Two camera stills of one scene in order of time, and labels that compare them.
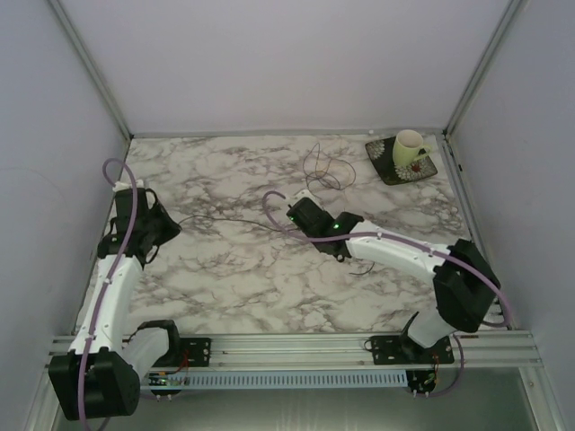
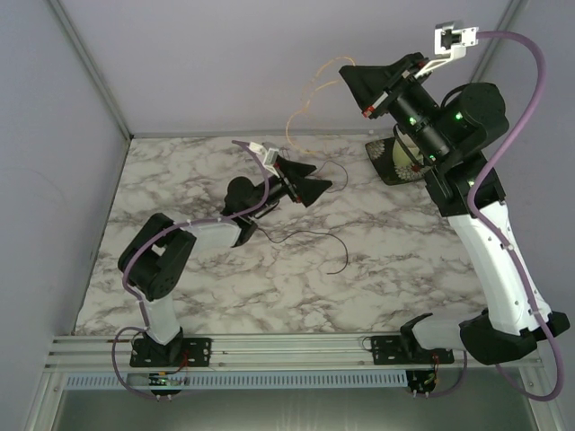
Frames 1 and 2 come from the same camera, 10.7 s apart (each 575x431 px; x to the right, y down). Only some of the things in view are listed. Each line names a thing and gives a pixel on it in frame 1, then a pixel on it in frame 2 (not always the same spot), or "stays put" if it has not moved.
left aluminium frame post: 92,68 stays put
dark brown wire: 266,225 → 314,232
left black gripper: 172,227 → 307,190
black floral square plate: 381,152 stays put
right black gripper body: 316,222 → 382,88
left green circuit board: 158,379 stays put
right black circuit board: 420,382 stays put
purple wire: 317,171 → 346,183
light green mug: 406,145 stays put
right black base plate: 394,350 stays put
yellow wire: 335,177 → 309,97
